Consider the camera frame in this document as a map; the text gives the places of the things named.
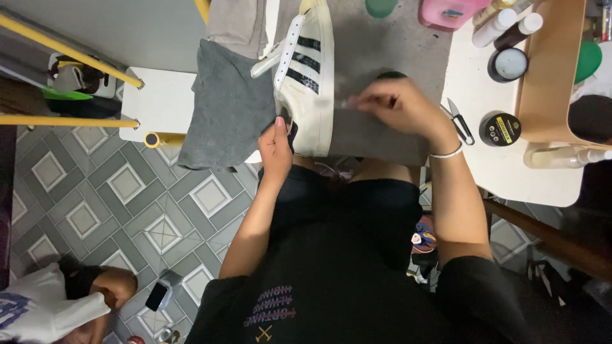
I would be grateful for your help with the tan bottle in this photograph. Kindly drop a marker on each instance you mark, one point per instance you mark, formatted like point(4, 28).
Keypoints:
point(487, 12)

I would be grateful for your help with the person's right fingers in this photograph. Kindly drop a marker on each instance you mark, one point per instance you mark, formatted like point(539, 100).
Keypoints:
point(375, 99)

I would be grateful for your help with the green cup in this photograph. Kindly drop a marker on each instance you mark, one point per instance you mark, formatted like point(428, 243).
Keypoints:
point(381, 7)

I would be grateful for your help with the brown bottle with white cap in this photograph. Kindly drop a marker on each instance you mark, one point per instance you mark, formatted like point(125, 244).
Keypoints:
point(516, 33)

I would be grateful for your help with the clear spray bottle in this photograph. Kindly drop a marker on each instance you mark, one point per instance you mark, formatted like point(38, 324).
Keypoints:
point(554, 156)

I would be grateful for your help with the beige folded cloth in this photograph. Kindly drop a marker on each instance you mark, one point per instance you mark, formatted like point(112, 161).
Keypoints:
point(236, 24)

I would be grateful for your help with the pink plastic bottle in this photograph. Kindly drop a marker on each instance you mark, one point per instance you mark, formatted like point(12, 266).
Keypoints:
point(449, 14)

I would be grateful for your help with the black jar with white lid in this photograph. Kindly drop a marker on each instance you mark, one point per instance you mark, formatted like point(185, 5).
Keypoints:
point(508, 64)

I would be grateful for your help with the colourful slipper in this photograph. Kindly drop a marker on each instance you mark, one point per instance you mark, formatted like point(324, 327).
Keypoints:
point(423, 238)

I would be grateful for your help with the white rounded table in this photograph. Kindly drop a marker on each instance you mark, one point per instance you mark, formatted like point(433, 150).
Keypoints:
point(497, 172)

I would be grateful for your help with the black round object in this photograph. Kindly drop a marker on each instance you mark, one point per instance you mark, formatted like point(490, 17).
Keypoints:
point(590, 118)

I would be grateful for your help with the white sneaker with black stripes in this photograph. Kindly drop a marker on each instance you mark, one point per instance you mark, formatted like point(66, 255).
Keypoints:
point(306, 100)

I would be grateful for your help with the white plastic bottle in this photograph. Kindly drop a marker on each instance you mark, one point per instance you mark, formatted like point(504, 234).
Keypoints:
point(492, 28)

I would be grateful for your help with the short yellow tube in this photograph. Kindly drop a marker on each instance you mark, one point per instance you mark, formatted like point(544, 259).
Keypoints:
point(165, 139)

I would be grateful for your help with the black tin with yellow label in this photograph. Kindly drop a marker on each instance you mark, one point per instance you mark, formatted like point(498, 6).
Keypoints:
point(500, 129)

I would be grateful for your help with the brown wooden beam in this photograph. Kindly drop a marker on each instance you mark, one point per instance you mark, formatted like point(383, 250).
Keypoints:
point(550, 239)

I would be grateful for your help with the light wooden tray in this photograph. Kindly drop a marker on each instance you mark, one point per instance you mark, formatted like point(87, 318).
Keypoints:
point(545, 86)

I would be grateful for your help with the dark grey cloth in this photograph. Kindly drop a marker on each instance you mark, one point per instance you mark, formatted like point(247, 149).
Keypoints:
point(229, 110)

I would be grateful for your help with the person's left hand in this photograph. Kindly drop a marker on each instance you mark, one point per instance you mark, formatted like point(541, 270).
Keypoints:
point(272, 155)

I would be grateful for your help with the black printed shirt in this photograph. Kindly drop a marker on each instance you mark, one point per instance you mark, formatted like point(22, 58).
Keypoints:
point(334, 267)

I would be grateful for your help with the long yellow metal bar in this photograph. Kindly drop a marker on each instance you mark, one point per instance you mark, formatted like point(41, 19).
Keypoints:
point(67, 121)
point(71, 52)

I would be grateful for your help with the smartphone on stand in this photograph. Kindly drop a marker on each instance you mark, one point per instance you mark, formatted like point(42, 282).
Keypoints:
point(158, 294)

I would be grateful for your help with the black thread snips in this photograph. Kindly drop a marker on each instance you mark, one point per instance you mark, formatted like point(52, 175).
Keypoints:
point(461, 125)

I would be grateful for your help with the green round lid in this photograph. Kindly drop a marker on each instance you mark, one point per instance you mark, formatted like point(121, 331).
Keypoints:
point(588, 62)

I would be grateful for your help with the grey work mat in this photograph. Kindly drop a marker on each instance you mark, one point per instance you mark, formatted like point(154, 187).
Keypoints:
point(377, 43)

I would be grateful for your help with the white square table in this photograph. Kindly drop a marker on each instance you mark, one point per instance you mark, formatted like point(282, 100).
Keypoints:
point(158, 102)

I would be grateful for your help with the cleaning tools heap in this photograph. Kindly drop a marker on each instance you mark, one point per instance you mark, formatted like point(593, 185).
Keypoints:
point(79, 88)

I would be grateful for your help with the person's right hand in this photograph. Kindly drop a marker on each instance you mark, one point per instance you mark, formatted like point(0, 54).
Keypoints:
point(411, 112)

